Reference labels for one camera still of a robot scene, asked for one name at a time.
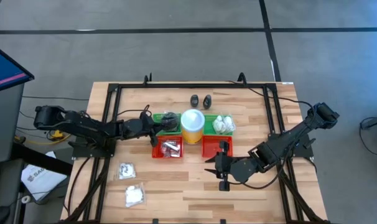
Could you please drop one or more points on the white printed booklet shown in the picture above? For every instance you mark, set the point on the white printed booklet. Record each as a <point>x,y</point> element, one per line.
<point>40,180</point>

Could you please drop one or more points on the white tape roll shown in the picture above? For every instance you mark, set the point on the white tape roll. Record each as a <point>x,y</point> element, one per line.
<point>25,199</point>

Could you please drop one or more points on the blue screen monitor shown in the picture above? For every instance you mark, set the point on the blue screen monitor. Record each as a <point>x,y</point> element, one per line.
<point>2,67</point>

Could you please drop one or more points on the small black oval case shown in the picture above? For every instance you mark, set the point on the small black oval case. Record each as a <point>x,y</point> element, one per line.
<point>194,100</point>
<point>207,101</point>

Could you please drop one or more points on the green plastic slotted basket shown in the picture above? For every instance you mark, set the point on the green plastic slotted basket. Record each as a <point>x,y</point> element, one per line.
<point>170,133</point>
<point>207,124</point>

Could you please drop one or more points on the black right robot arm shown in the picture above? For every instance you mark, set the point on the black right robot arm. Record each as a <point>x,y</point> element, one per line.
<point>300,137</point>

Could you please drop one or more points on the red plastic slotted basket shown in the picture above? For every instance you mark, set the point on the red plastic slotted basket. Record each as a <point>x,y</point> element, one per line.
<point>211,146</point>
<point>155,154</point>

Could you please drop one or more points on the bagged white cotton pads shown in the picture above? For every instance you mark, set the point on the bagged white cotton pads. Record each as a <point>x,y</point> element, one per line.
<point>134,196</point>

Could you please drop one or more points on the black aluminium table frame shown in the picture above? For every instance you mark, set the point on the black aluminium table frame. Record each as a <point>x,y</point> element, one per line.
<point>191,85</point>

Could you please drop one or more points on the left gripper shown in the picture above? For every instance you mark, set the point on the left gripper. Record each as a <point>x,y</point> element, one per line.
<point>149,127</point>

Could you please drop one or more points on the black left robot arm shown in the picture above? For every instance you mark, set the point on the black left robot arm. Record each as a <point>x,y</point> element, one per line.
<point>82,124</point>

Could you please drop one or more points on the yellow disinfecting wipes canister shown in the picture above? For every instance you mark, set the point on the yellow disinfecting wipes canister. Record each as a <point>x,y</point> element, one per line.
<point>192,123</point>

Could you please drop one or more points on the grey cabinet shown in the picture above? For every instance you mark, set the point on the grey cabinet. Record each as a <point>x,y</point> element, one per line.
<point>5,124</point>

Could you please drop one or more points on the bagged metal nail clippers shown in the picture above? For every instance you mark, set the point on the bagged metal nail clippers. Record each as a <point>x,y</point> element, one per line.
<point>168,152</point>
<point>173,145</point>

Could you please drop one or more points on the labelled vanity pad bag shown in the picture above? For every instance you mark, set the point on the labelled vanity pad bag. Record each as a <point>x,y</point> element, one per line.
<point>127,170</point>

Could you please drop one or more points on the bagged white cotton balls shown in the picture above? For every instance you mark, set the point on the bagged white cotton balls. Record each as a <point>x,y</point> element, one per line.
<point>229,123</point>

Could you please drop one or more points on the bagged black hair net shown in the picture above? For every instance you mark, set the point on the bagged black hair net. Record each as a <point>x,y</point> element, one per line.
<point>171,115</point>

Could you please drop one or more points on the grey furniture leg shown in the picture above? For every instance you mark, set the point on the grey furniture leg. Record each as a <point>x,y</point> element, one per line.
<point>375,121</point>

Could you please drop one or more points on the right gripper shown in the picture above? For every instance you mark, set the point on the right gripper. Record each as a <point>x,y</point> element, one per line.
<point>226,169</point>

